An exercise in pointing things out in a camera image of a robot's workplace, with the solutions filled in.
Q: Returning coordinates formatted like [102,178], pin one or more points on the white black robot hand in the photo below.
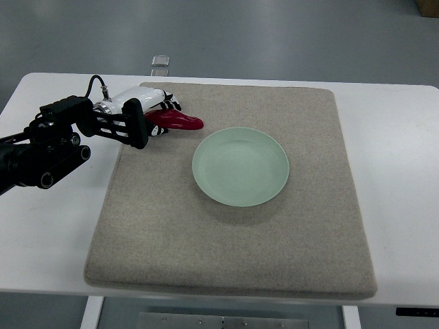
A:
[149,98]

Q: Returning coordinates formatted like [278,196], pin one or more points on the red pepper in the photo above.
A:
[173,119]

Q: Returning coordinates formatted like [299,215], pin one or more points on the light green plate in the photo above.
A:
[240,166]

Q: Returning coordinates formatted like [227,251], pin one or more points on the beige fabric mat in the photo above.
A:
[158,231]

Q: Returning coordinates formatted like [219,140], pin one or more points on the white left table leg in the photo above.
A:
[92,312]

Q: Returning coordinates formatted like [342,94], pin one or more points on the white table leg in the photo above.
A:
[92,312]
[351,317]

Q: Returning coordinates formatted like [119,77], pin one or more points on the white right table leg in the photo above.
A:
[351,317]

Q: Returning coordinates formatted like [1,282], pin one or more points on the cardboard box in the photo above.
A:
[428,8]

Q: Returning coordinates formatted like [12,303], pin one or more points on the black table control panel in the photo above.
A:
[417,312]

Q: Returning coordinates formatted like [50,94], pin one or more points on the metal table base plate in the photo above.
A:
[170,320]

